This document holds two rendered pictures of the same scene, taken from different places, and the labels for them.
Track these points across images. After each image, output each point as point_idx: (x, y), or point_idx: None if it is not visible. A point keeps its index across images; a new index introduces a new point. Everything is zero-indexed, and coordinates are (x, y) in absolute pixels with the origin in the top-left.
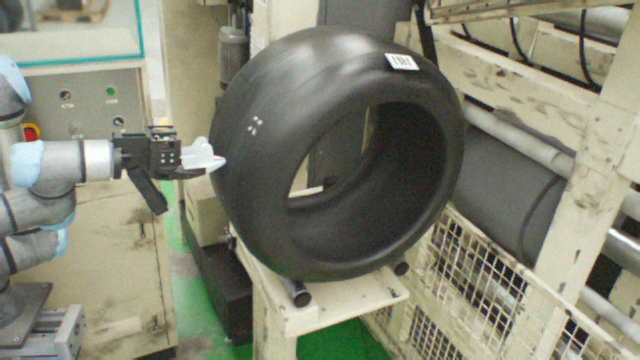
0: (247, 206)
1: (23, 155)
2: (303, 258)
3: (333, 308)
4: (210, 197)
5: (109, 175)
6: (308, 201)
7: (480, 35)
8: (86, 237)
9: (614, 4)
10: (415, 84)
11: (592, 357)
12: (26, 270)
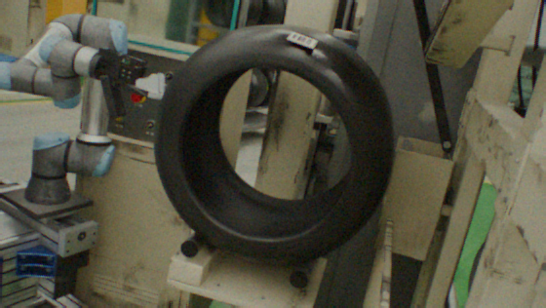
0: (157, 126)
1: (49, 39)
2: (188, 196)
3: (226, 288)
4: None
5: (87, 69)
6: (271, 200)
7: None
8: (143, 194)
9: (489, 0)
10: (310, 62)
11: None
12: (98, 200)
